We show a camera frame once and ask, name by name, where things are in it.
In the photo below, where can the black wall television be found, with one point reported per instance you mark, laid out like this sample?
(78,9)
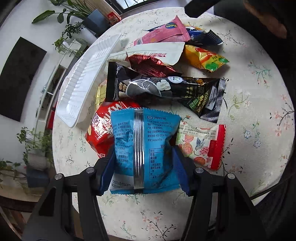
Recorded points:
(17,75)

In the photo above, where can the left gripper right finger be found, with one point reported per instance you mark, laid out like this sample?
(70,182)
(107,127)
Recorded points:
(185,169)

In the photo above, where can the gold foil snack packet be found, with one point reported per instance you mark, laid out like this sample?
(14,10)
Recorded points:
(100,94)

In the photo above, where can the small red paper bag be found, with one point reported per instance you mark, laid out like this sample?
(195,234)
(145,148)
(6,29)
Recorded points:
(113,18)

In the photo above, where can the tall plant in blue pot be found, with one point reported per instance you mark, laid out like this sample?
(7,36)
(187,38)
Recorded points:
(93,20)

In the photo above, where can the pink snack packet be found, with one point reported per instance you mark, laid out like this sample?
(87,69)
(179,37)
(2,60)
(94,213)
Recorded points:
(166,32)

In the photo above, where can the blue snack packet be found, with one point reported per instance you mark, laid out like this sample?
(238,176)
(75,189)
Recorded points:
(143,151)

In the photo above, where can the orange yellow snack packet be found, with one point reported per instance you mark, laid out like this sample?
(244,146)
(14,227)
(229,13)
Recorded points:
(203,59)

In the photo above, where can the strawberry pattern red snack packet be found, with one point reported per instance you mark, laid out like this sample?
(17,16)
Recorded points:
(203,145)

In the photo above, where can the floral round tablecloth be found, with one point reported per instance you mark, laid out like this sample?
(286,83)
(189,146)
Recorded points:
(256,109)

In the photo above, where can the white tv cabinet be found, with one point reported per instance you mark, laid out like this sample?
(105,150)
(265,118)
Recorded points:
(51,88)

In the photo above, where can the white long snack pouch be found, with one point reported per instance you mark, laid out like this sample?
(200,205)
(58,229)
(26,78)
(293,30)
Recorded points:
(168,52)

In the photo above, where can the leafy plant in blue pot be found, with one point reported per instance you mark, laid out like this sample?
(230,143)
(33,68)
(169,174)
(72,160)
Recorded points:
(29,178)

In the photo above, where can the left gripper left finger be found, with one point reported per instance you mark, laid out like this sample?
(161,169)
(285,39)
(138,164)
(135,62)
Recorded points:
(104,168)

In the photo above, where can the dark blue cookie packet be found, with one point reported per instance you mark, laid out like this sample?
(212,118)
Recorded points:
(200,37)

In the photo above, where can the plant in white ribbed pot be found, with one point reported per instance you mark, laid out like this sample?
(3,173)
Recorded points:
(38,152)

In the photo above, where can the white plastic tray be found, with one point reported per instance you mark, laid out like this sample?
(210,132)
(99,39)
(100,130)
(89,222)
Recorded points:
(86,75)

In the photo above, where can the red chocolate ball bag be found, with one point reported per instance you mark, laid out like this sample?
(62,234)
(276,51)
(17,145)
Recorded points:
(99,134)

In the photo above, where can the long black snack packet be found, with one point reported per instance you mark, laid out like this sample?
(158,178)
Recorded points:
(203,96)

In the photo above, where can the dark red foil snack packet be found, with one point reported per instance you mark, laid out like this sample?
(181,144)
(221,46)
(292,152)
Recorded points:
(150,66)

